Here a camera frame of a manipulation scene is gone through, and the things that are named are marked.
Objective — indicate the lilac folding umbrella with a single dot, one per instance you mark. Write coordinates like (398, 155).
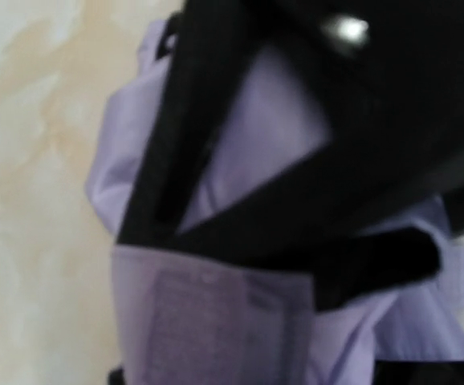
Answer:
(184, 319)

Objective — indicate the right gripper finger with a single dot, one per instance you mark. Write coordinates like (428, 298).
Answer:
(389, 76)

